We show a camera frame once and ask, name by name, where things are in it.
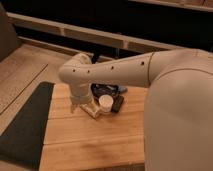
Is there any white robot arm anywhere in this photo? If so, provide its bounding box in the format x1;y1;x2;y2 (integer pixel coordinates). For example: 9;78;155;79
59;49;213;171

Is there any black rectangular box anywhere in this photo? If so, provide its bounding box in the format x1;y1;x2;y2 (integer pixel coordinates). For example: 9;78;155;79
111;95;124;113

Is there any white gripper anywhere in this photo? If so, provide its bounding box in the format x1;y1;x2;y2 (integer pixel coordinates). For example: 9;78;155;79
70;91;92;113

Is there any dark green floor mat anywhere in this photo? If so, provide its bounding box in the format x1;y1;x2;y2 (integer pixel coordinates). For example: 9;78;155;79
0;82;54;170

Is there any black bowl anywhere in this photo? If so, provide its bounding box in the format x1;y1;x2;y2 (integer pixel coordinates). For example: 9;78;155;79
91;84;119;99

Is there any wooden shelf rail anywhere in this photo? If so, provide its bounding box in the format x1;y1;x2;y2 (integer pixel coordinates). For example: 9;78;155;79
7;12;181;53

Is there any white lotion bottle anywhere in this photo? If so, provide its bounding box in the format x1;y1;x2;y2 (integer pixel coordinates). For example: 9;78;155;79
80;103;100;118

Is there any white paper cup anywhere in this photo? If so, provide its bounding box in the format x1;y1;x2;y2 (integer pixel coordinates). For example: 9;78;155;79
99;95;114;113

